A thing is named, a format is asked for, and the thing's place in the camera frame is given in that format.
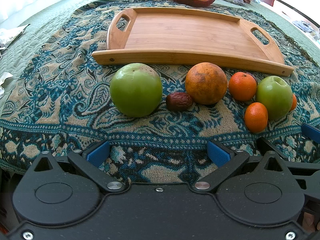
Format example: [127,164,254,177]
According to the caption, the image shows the small orange mandarin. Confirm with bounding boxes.
[244,102,268,133]

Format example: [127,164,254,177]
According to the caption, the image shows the partly hidden orange mandarin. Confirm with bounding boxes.
[290,94,297,111]

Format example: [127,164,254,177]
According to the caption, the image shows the small green apple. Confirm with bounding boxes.
[255,76,293,120]

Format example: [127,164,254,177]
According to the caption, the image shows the red dried date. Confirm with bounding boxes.
[166,92,193,111]

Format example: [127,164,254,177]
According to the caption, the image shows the large brownish orange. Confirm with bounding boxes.
[185,62,228,105]

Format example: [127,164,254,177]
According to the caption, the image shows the large green apple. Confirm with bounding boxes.
[110,63,163,118]

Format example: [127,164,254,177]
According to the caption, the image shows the blue paisley blanket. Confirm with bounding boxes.
[1,0,319,183]

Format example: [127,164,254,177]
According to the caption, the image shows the blue clothes on floor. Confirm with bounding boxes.
[292,20,319,41]

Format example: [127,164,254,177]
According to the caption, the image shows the wooden bamboo tray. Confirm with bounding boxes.
[92,7,293,76]

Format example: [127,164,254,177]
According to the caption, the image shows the white paper at bed edge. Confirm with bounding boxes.
[0,24,29,55]

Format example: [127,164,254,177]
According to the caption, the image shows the green quilted bedspread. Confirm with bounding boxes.
[1,0,319,105]

